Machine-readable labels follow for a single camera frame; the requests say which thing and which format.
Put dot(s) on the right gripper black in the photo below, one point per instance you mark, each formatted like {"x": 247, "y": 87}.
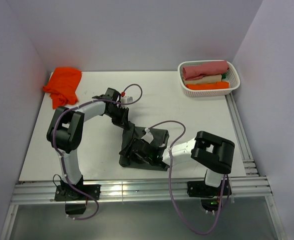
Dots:
{"x": 132, "y": 155}

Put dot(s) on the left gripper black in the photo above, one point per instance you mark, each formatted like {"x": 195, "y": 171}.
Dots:
{"x": 123, "y": 121}

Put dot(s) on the dark grey t shirt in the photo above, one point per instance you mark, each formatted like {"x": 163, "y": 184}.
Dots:
{"x": 161, "y": 137}

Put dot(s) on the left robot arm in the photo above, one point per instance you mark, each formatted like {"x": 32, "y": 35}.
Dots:
{"x": 65, "y": 135}

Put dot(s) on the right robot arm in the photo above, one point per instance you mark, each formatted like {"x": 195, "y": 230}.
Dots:
{"x": 211, "y": 151}

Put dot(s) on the orange t shirt on table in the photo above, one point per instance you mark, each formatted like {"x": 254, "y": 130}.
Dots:
{"x": 62, "y": 86}

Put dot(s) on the rolled pink t shirt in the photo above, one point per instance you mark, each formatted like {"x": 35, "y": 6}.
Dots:
{"x": 205, "y": 69}

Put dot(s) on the rolled beige t shirt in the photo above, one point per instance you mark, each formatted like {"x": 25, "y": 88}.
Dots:
{"x": 211, "y": 79}

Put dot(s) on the rolled orange t shirt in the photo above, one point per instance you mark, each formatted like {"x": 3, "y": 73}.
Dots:
{"x": 208, "y": 86}

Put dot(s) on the white plastic basket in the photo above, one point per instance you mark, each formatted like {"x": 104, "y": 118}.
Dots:
{"x": 232, "y": 78}

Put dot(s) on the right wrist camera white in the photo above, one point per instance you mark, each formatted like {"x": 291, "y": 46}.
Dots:
{"x": 148, "y": 136}

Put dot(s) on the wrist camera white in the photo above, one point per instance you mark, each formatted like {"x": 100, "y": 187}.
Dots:
{"x": 148, "y": 136}
{"x": 126, "y": 99}

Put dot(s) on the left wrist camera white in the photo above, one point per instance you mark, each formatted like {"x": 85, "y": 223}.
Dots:
{"x": 126, "y": 99}

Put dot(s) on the aluminium rail frame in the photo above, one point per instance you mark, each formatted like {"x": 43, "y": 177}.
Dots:
{"x": 253, "y": 185}

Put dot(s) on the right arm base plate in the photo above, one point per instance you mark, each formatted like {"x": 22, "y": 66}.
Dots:
{"x": 209, "y": 196}

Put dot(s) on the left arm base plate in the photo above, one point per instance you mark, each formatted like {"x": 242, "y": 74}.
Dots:
{"x": 75, "y": 202}

